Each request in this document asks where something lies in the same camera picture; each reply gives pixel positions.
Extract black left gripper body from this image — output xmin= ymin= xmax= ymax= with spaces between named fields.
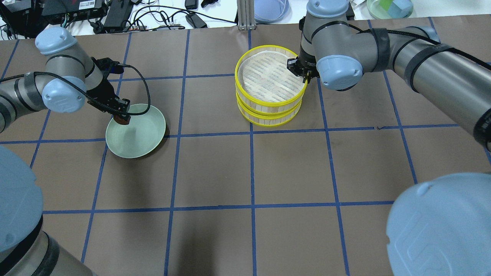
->
xmin=86 ymin=77 xmax=123 ymax=113

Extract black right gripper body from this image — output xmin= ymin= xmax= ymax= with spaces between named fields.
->
xmin=295 ymin=54 xmax=319 ymax=79

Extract brown steamed bun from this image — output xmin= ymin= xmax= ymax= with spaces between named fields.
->
xmin=113 ymin=117 xmax=130 ymax=125

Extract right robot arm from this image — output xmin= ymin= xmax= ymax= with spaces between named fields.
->
xmin=287 ymin=0 xmax=491 ymax=276

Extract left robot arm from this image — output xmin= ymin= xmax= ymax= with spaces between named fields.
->
xmin=0 ymin=27 xmax=130 ymax=276

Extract yellow rimmed bamboo steamer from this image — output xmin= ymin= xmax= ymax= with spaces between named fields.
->
xmin=236 ymin=96 xmax=302 ymax=128

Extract light green plate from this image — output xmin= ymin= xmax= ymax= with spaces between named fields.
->
xmin=105 ymin=105 xmax=166 ymax=159

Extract light blue plate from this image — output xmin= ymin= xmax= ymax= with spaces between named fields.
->
xmin=253 ymin=0 xmax=290 ymax=23

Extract green glass bowl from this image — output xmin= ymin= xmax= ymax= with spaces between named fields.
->
xmin=366 ymin=0 xmax=414 ymax=19

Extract green sponge block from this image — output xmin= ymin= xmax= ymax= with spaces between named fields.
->
xmin=375 ymin=0 xmax=393 ymax=13

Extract black power adapter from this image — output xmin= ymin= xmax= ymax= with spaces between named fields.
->
xmin=185 ymin=13 xmax=208 ymax=29

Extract blue sponge block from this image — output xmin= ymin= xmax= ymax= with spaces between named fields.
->
xmin=388 ymin=0 xmax=414 ymax=18

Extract aluminium frame post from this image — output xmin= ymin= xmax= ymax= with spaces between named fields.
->
xmin=236 ymin=0 xmax=256 ymax=30

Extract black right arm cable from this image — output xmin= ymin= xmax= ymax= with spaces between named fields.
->
xmin=347 ymin=21 xmax=491 ymax=73

